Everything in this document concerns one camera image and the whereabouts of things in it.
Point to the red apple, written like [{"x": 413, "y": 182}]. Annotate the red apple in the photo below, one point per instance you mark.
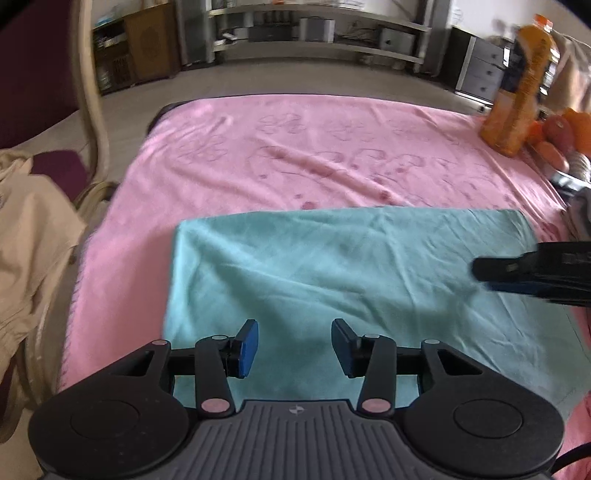
[
  {"x": 558, "y": 131},
  {"x": 549, "y": 154}
]

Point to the grey metal cabinet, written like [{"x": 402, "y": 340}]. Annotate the grey metal cabinet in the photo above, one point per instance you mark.
[{"x": 194, "y": 32}]

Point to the large orange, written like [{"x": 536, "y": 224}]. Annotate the large orange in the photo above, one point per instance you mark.
[{"x": 579, "y": 121}]

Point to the black folding table frame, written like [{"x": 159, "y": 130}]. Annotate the black folding table frame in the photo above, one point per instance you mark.
[{"x": 154, "y": 120}]

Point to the beige elastic-waist pants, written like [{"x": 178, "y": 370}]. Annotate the beige elastic-waist pants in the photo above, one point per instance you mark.
[{"x": 32, "y": 230}]

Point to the maroon banquet chair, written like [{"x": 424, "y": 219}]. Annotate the maroon banquet chair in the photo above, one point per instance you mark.
[{"x": 27, "y": 69}]

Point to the pink printed blanket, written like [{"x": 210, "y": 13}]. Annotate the pink printed blanket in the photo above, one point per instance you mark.
[{"x": 231, "y": 161}]

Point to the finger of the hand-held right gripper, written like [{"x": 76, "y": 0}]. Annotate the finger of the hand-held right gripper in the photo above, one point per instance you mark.
[
  {"x": 526, "y": 287},
  {"x": 508, "y": 267}
]

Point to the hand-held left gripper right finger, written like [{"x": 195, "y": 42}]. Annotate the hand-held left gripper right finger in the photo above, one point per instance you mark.
[{"x": 344, "y": 348}]

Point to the orange juice bottle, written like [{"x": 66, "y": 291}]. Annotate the orange juice bottle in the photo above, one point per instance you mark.
[{"x": 512, "y": 115}]

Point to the beige fleece coat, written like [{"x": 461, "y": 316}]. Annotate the beige fleece coat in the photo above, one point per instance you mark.
[{"x": 575, "y": 69}]

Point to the black media receiver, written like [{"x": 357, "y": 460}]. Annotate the black media receiver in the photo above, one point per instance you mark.
[{"x": 271, "y": 33}]

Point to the teal t-shirt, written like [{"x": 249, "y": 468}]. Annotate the teal t-shirt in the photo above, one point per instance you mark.
[{"x": 346, "y": 263}]

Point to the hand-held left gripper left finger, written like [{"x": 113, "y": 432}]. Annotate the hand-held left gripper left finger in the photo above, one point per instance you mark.
[{"x": 249, "y": 348}]

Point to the wooden cabinet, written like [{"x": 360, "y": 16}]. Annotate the wooden cabinet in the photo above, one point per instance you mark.
[{"x": 147, "y": 41}]

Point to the grey speaker box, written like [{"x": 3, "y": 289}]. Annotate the grey speaker box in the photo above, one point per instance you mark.
[{"x": 317, "y": 30}]

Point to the white foam-netted fruit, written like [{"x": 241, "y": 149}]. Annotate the white foam-netted fruit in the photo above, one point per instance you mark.
[{"x": 581, "y": 166}]

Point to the dark grey drawer cabinet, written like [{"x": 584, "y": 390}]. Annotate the dark grey drawer cabinet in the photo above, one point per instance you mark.
[{"x": 482, "y": 69}]

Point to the metal fruit tray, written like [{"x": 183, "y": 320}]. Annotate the metal fruit tray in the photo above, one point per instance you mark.
[{"x": 572, "y": 181}]

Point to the small orange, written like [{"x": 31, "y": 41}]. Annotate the small orange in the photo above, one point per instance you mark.
[{"x": 536, "y": 133}]

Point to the grey television stand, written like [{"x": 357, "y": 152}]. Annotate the grey television stand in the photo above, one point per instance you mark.
[{"x": 323, "y": 50}]

